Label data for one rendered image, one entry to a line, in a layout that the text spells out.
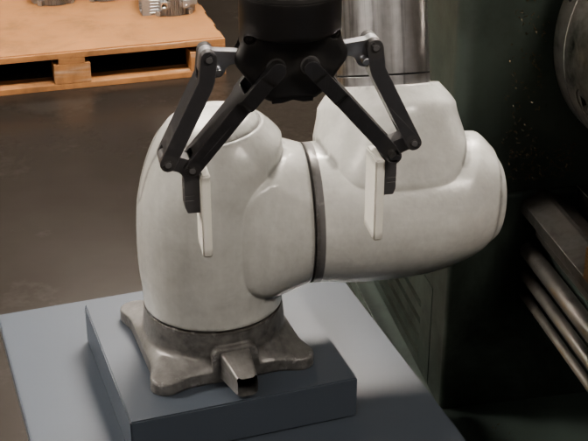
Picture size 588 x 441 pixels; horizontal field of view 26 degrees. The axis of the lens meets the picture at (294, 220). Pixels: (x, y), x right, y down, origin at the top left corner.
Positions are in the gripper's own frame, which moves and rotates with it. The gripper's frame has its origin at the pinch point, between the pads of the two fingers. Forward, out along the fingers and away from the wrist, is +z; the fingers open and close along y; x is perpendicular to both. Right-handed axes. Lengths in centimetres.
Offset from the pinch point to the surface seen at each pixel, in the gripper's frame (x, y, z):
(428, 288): -58, -32, 43
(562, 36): -45, -42, 2
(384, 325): -73, -30, 57
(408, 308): -67, -32, 51
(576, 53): -41, -42, 3
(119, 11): -364, -12, 99
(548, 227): -42, -41, 26
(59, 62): -324, 11, 102
